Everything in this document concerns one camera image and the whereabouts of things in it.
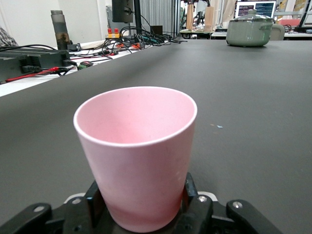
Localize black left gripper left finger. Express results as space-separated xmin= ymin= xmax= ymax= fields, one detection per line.
xmin=0 ymin=180 xmax=125 ymax=234

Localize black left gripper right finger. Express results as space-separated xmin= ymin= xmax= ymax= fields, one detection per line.
xmin=175 ymin=172 xmax=283 ymax=234

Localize pink plastic cup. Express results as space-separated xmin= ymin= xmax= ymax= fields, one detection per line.
xmin=73 ymin=86 xmax=198 ymax=234

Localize dark grey table mat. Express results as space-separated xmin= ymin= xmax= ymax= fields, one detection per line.
xmin=0 ymin=39 xmax=312 ymax=234

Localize green connector block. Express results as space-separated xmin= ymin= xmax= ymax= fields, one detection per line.
xmin=77 ymin=60 xmax=94 ymax=71

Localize black electronics box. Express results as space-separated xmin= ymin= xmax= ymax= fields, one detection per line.
xmin=0 ymin=47 xmax=71 ymax=82

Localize small black device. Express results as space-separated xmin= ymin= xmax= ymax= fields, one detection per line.
xmin=66 ymin=42 xmax=81 ymax=52

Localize yellow box red buttons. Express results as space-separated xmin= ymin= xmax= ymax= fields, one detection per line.
xmin=105 ymin=28 xmax=121 ymax=39

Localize sage green cooking pot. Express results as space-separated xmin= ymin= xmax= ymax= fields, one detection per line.
xmin=225 ymin=9 xmax=274 ymax=48

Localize grey patterned fabric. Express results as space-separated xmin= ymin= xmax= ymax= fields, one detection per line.
xmin=0 ymin=26 xmax=19 ymax=47

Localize beige chair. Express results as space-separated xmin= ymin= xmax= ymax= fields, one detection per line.
xmin=269 ymin=23 xmax=286 ymax=41

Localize grey ribbed panel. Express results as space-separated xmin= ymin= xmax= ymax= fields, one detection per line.
xmin=142 ymin=0 xmax=175 ymax=34

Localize black monitor on stand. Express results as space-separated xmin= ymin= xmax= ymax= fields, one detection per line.
xmin=111 ymin=0 xmax=143 ymax=31

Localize lit computer monitor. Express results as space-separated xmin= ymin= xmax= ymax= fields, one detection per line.
xmin=234 ymin=0 xmax=277 ymax=20

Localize red flat object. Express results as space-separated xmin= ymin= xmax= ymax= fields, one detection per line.
xmin=277 ymin=19 xmax=301 ymax=26

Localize red wire with clips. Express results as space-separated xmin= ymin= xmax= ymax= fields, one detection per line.
xmin=4 ymin=66 xmax=74 ymax=83

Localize tangled black cable bundle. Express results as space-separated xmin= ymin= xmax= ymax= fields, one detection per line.
xmin=101 ymin=26 xmax=188 ymax=57

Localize grey cylindrical post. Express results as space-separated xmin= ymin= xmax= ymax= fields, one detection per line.
xmin=50 ymin=9 xmax=71 ymax=51

